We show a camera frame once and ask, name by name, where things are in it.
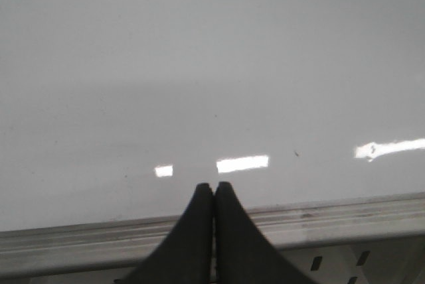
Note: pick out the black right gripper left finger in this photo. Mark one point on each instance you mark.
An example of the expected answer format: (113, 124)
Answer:
(184, 256)

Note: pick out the aluminium whiteboard frame rail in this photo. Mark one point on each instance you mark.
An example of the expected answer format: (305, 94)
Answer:
(400, 215)

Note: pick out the white whiteboard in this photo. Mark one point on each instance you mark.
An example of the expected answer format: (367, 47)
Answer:
(114, 110)

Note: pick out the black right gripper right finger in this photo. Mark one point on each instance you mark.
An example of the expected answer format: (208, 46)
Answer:
(243, 254)

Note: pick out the perforated white metal shelf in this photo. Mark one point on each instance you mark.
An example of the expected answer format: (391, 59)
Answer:
(385, 260)

